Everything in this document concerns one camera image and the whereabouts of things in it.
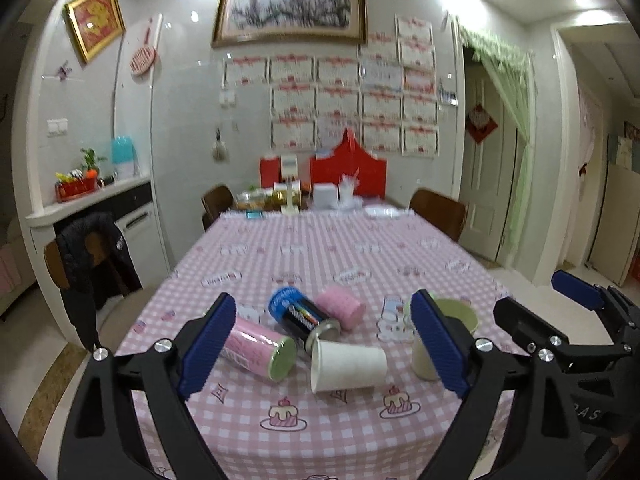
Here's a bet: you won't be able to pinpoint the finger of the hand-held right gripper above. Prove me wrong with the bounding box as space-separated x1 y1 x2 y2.
492 299 626 361
551 270 640 332

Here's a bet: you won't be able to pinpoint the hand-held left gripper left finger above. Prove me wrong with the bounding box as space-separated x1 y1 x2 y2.
57 292 237 480

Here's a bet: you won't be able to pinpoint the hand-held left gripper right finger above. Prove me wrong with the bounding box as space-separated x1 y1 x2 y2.
410 289 588 480

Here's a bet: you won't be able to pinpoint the white paper cup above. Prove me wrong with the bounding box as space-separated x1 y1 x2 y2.
310 338 389 394

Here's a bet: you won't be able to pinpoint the light green cup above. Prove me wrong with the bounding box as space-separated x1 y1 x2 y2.
409 298 478 382

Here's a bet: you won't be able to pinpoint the pink drink can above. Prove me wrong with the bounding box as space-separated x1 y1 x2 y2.
220 316 298 382

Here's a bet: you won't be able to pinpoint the wooden chair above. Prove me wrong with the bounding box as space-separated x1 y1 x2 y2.
409 188 469 242
201 184 235 232
44 232 158 353

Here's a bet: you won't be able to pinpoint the blue and black can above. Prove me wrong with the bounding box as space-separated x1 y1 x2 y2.
267 286 342 358

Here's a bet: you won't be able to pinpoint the pink roll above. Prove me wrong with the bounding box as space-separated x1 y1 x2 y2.
314 285 366 332

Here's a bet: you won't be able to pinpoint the white cabinet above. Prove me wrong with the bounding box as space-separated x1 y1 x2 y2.
111 182 173 281

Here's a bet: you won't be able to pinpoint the pink checked tablecloth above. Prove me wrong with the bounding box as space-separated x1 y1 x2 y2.
107 207 521 480

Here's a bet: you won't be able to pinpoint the black jacket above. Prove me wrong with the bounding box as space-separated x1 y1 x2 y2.
55 211 143 351

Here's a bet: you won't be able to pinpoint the white door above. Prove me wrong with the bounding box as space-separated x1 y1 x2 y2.
460 47 526 263

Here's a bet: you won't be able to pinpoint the glass jars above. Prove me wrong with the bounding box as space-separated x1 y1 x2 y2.
235 190 275 211

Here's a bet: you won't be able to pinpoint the white stand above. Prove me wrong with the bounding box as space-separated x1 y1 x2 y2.
281 180 301 214

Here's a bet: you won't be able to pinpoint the light green door curtain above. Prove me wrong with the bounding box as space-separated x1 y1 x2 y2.
457 17 536 263

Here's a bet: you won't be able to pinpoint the small red box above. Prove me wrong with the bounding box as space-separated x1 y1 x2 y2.
259 156 282 193

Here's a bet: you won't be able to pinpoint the white square container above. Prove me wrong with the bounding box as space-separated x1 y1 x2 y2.
312 182 337 208

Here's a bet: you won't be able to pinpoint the red diamond door ornament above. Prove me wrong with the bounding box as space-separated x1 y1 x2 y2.
465 104 497 145

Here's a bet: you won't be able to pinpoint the large red gift box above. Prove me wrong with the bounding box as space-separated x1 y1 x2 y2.
309 127 388 198

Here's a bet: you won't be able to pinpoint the red basket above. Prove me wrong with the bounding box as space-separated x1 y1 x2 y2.
55 170 98 204

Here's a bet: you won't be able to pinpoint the blue and white appliance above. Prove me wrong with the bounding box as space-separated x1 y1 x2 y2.
111 135 138 181

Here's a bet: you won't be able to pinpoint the small green plant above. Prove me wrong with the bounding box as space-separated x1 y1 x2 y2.
80 147 107 173

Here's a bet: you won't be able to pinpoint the gold framed red picture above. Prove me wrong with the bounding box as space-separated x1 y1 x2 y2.
64 0 126 65

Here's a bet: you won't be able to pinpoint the large framed landscape painting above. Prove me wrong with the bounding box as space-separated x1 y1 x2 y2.
211 0 368 50

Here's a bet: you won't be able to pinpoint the wall of award certificates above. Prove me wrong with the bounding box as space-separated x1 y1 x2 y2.
222 14 441 158

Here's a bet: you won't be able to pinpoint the red round wall ornament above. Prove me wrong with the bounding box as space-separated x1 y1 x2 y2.
129 17 161 78

